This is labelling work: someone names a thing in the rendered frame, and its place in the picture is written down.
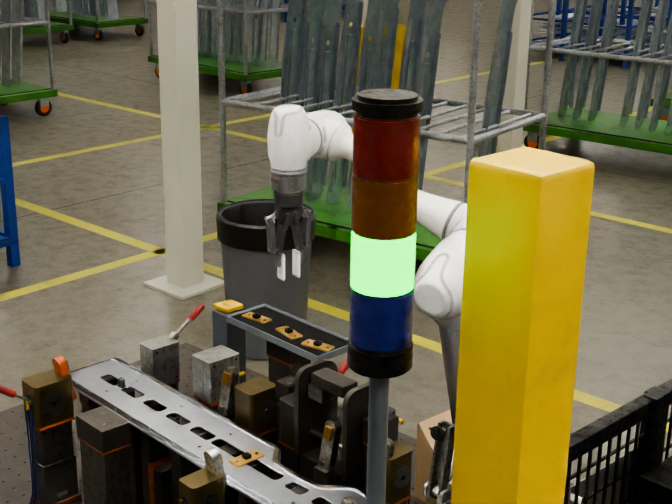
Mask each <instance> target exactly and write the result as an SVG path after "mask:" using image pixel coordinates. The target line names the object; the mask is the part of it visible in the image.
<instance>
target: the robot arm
mask: <svg viewBox="0 0 672 504"><path fill-rule="evenodd" d="M267 145H268V156H269V159H270V164H271V169H270V171H271V188H272V189H274V206H275V208H274V211H273V214H271V215H270V216H265V217H264V221H265V223H266V231H267V250H268V252H270V253H271V254H273V255H275V266H276V267H277V277H278V278H279V279H281V280H283V281H285V255H284V254H283V247H284V241H285V235H286V230H287V229H288V226H289V225H291V228H292V234H293V239H294V245H295V249H293V250H292V274H293V275H294V276H296V277H298V278H299V277H300V263H302V262H303V253H304V252H305V249H306V248H309V247H310V229H311V219H312V216H313V212H312V211H310V210H308V209H304V207H303V202H304V192H303V190H304V189H305V188H306V172H307V169H306V166H307V161H308V160H310V158H311V157H312V156H313V157H314V158H320V159H326V160H331V161H337V160H338V159H341V158H344V159H348V160H351V161H353V134H352V131H351V127H350V126H349V125H348V124H347V121H346V120H345V118H344V117H343V116H342V115H341V114H339V113H337V112H335V111H331V110H321V111H315V112H312V113H308V114H306V112H305V110H304V109H303V107H301V106H300V105H296V104H285V105H280V106H278V107H276V108H274V109H273V111H272V113H271V116H270V120H269V126H268V136H267ZM301 216H302V231H300V226H301V225H300V220H299V219H300V218H301ZM466 216H467V204H465V203H463V202H460V201H456V200H451V199H447V198H443V197H440V196H436V195H433V194H429V193H426V192H423V191H421V190H419V189H418V200H417V222H419V223H420V224H421V225H423V226H424V227H426V228H427V229H428V230H430V231H431V232H432V233H434V234H435V235H436V236H438V237H439V238H440V239H441V240H442V241H441V242H440V243H439V244H438V245H437V246H436V247H435V248H434V249H433V250H432V251H431V253H430V254H429V255H428V256H427V257H426V258H425V260H424V261H423V262H422V264H421V265H420V267H419V269H418V271H417V273H416V276H415V279H414V301H415V303H416V305H417V306H418V308H419V309H420V310H421V311H422V312H423V313H424V314H426V315H427V316H429V317H431V318H432V319H433V320H434V321H435V322H436V323H437V324H438V326H439V333H440V340H441V348H442V355H443V362H444V369H445V376H446V384H447V391H448V398H449V405H450V412H451V419H452V424H454V425H455V418H456V400H457V381H458V363H459V344H460V326H461V308H462V289H463V271H464V253H465V234H466ZM275 218H276V219H277V221H278V222H277V234H276V236H275V225H274V223H275Z"/></svg>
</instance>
